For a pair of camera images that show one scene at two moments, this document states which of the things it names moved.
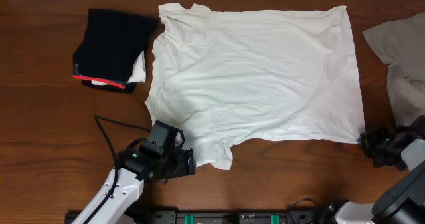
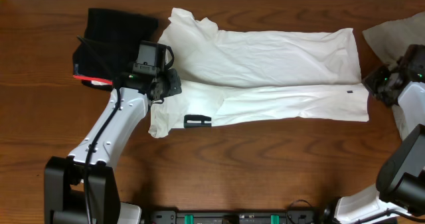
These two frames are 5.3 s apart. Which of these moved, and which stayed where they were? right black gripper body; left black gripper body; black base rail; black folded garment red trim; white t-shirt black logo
Moved: left black gripper body; right black gripper body; white t-shirt black logo
Stayed: black folded garment red trim; black base rail
